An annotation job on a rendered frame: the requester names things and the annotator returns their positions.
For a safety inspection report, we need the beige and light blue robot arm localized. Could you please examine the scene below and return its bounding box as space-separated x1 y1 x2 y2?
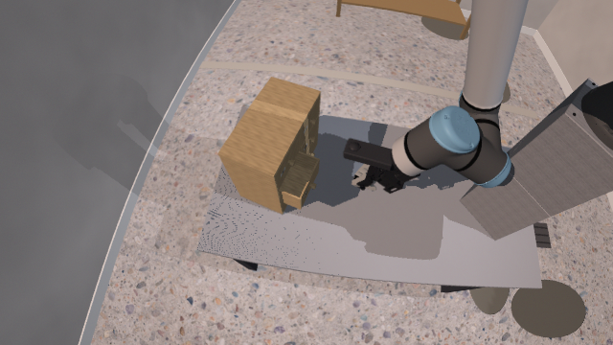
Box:
343 0 613 188

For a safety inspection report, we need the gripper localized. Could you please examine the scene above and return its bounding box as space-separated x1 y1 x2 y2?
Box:
352 151 420 194

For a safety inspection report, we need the wooden chest of drawers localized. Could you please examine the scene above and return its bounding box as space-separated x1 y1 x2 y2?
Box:
218 77 321 214

